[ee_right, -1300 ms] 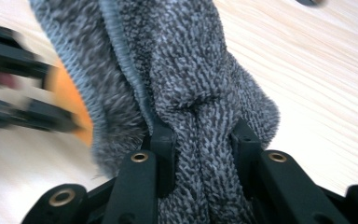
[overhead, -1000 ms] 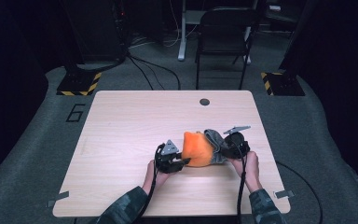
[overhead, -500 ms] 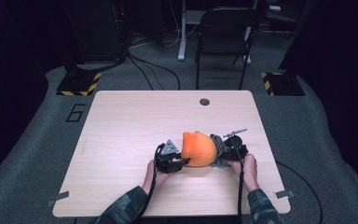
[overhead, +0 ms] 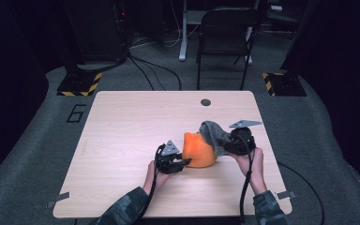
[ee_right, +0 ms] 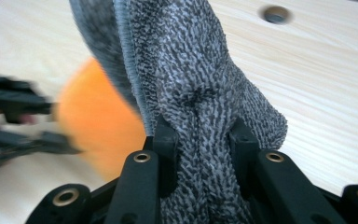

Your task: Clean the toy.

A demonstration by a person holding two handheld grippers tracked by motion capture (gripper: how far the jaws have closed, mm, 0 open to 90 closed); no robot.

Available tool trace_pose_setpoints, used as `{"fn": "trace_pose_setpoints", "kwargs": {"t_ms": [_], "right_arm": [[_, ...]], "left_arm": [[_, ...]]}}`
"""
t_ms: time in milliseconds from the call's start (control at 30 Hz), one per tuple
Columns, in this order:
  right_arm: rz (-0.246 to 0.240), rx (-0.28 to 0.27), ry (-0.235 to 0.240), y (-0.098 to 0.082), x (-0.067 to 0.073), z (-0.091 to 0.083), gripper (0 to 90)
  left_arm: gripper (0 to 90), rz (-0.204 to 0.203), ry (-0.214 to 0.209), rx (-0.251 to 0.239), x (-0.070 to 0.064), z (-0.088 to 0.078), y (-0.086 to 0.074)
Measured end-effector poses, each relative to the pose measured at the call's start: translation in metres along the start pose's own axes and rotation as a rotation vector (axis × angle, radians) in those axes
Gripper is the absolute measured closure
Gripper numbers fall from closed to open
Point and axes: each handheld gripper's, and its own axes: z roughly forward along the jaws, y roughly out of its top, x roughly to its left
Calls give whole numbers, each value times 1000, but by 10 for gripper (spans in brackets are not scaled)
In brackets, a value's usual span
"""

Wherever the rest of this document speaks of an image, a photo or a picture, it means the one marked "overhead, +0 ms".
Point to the black folding chair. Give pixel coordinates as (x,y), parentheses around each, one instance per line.
(225,31)

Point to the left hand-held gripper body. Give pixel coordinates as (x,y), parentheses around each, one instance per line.
(168,162)

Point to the person's right hand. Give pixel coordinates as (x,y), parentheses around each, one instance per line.
(256,168)

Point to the black yellow striped stand base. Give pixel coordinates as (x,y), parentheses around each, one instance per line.
(286,84)
(78,84)

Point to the black tape floor numeral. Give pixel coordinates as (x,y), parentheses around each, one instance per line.
(75,114)

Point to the grey speckled cloth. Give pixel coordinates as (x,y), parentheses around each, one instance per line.
(214,134)

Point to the person's left hand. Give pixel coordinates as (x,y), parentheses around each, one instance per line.
(154,181)

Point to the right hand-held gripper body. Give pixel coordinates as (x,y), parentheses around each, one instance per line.
(240,140)

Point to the white desk leg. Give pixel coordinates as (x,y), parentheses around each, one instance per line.
(183,37)

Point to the grey tape strip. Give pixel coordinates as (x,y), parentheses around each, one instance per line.
(286,195)
(57,199)

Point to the dark cabinet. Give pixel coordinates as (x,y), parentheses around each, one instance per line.
(97,28)

